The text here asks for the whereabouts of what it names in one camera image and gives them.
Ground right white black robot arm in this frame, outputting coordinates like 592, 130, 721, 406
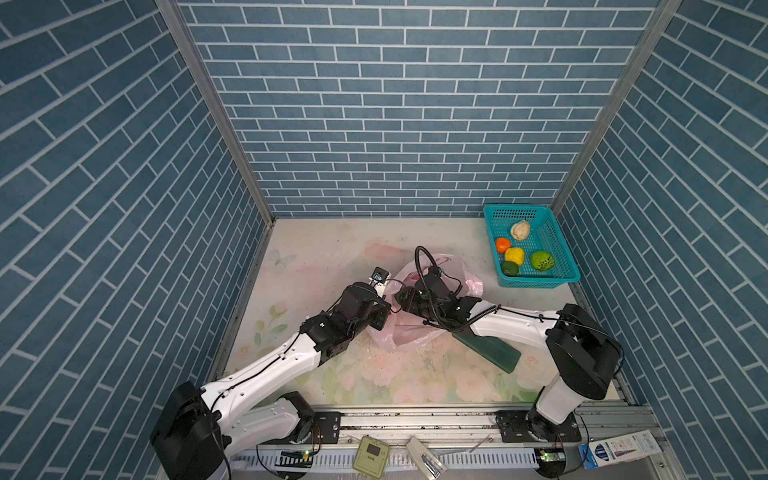
392, 286, 624, 441

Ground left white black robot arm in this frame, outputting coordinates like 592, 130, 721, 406
149, 279, 391, 479

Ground dark green avocado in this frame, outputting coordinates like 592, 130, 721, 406
500, 261, 520, 277

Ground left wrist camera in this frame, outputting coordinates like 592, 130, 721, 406
369, 267, 390, 297

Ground green digital timer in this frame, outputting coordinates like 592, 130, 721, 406
352, 436, 391, 479

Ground white small device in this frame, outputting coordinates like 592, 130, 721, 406
406, 437, 448, 480

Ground aluminium mounting rail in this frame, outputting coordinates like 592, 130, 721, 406
315, 401, 666, 447

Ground bright green lime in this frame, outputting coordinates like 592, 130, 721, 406
530, 251, 556, 272

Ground cream white fruit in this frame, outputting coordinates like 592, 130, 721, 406
510, 220, 532, 242

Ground teal plastic basket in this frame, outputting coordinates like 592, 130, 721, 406
483, 204, 581, 289

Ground orange tangerine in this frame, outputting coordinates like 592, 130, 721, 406
495, 237, 511, 253

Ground blue white paper box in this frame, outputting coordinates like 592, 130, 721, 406
579, 430, 662, 470

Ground dark green rectangular block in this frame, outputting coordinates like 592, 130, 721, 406
453, 332, 521, 374

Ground yellow lemon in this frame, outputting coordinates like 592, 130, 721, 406
504, 247, 525, 266

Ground pink plastic bag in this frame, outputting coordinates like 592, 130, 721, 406
367, 249, 484, 352

